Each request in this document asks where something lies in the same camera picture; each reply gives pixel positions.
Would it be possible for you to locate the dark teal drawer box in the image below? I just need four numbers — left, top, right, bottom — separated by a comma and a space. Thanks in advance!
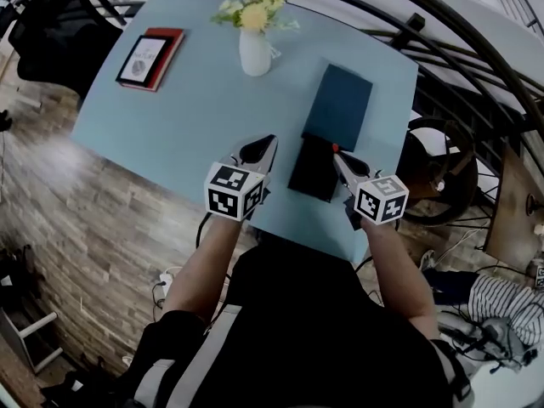
286, 63, 374, 204

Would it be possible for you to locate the white power strip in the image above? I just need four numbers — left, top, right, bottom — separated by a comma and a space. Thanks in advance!
157, 271, 176, 298

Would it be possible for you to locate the light blue table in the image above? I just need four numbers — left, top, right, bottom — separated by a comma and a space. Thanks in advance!
12, 0, 544, 212

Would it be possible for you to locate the black office chair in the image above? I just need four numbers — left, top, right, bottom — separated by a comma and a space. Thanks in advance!
7, 0, 124, 99

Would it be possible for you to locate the brown wooden side table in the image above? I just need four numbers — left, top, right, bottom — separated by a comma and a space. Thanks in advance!
484, 142, 544, 271

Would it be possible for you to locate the dark wicker chair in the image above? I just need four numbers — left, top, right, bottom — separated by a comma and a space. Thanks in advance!
401, 116, 479, 228

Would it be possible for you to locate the white vase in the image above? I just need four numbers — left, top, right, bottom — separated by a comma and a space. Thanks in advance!
238, 30, 273, 77

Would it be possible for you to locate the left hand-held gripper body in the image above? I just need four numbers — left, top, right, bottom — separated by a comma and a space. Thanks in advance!
203, 154, 272, 223

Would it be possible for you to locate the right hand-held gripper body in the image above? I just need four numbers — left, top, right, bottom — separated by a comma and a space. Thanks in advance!
343, 168, 410, 230

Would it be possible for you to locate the red book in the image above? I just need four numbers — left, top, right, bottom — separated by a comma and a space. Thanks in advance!
117, 26, 187, 93

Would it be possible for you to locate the person's right forearm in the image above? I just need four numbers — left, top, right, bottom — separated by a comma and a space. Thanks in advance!
360, 218, 439, 342

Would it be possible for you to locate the white metal frame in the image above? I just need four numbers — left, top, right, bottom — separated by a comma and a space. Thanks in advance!
0, 308, 65, 376

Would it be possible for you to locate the grey shoulder strap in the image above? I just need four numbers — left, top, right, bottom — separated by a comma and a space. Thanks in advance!
135, 303, 243, 408

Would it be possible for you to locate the person's black-clothed torso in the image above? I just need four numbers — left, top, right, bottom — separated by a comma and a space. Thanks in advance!
127, 244, 473, 408

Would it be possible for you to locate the person's left forearm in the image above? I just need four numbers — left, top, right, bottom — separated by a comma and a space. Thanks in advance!
163, 217, 246, 326

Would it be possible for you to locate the black-framed white book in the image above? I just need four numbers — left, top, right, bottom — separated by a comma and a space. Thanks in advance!
115, 35, 175, 88

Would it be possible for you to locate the yellow flower bouquet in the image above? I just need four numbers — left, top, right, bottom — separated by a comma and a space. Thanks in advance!
210, 0, 301, 33

